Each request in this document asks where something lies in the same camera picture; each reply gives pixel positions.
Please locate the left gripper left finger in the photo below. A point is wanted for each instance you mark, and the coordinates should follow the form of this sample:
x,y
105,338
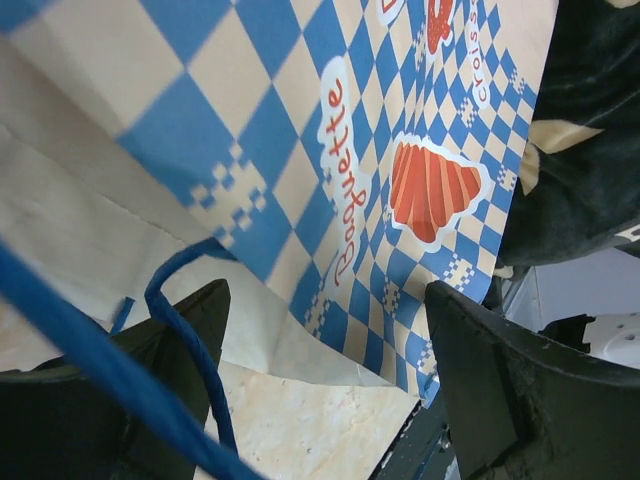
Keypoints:
x,y
56,424

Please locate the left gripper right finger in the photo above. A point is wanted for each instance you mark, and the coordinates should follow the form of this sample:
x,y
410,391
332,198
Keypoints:
x,y
523,406

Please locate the blue checkered paper bag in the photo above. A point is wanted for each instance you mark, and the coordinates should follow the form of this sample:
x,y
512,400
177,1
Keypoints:
x,y
340,150

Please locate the black floral blanket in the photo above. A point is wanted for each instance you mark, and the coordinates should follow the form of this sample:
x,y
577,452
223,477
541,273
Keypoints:
x,y
578,190

